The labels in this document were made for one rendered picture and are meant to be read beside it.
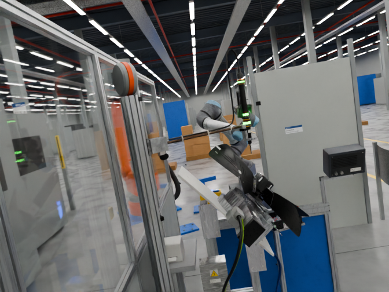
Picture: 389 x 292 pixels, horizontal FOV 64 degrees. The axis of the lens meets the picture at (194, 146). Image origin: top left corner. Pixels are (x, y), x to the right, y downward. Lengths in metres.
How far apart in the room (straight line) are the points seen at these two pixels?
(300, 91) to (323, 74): 0.32
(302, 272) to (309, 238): 0.27
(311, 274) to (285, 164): 1.56
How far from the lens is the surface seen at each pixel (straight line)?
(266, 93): 3.76
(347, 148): 2.46
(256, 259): 1.93
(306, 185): 3.98
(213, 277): 1.86
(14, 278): 0.81
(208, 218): 1.81
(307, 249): 2.60
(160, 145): 1.53
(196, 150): 11.06
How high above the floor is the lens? 1.68
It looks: 6 degrees down
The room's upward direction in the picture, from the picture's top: 10 degrees counter-clockwise
